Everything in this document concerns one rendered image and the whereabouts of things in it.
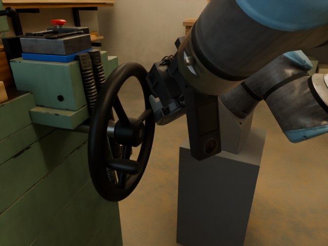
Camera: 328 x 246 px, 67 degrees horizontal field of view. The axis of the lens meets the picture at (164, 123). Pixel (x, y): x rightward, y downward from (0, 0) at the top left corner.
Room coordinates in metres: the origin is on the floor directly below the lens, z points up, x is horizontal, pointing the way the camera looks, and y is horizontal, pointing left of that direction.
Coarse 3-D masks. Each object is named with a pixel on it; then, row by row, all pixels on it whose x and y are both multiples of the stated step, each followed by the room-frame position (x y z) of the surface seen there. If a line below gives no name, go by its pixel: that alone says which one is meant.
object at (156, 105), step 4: (152, 96) 0.44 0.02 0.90; (152, 100) 0.43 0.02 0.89; (156, 100) 0.43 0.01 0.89; (152, 104) 0.44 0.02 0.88; (156, 104) 0.42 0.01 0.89; (160, 104) 0.41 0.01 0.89; (152, 108) 0.44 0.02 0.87; (156, 108) 0.43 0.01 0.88; (160, 108) 0.41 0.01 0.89; (164, 120) 0.39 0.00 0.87; (168, 120) 0.41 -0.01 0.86; (160, 124) 0.42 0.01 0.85; (164, 124) 0.44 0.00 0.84
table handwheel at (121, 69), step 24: (120, 72) 0.42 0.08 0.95; (144, 72) 0.52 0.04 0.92; (144, 96) 0.57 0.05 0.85; (96, 120) 0.35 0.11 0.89; (120, 120) 0.43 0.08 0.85; (96, 144) 0.33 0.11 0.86; (144, 144) 0.54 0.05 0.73; (96, 168) 0.32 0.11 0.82; (144, 168) 0.50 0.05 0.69; (120, 192) 0.38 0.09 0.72
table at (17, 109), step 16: (112, 64) 0.77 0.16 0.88; (16, 96) 0.43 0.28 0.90; (32, 96) 0.46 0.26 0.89; (0, 112) 0.39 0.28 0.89; (16, 112) 0.41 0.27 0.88; (32, 112) 0.44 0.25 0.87; (48, 112) 0.43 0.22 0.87; (64, 112) 0.43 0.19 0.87; (80, 112) 0.44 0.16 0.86; (0, 128) 0.38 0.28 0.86; (16, 128) 0.40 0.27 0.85
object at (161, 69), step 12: (168, 60) 0.39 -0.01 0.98; (156, 72) 0.37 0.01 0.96; (168, 72) 0.37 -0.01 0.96; (180, 72) 0.32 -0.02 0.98; (156, 84) 0.39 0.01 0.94; (168, 84) 0.36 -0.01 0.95; (180, 84) 0.36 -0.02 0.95; (156, 96) 0.39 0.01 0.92; (168, 96) 0.35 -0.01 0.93; (180, 96) 0.35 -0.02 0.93; (180, 108) 0.35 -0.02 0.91
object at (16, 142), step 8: (24, 128) 0.42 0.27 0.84; (32, 128) 0.44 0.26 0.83; (40, 128) 0.46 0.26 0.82; (48, 128) 0.48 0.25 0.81; (16, 136) 0.40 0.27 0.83; (24, 136) 0.42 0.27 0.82; (32, 136) 0.43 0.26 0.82; (40, 136) 0.45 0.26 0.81; (0, 144) 0.37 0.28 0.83; (8, 144) 0.38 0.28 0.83; (16, 144) 0.40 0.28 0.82; (24, 144) 0.41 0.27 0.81; (0, 152) 0.36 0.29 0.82; (8, 152) 0.38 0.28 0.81; (16, 152) 0.39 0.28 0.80; (0, 160) 0.36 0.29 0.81
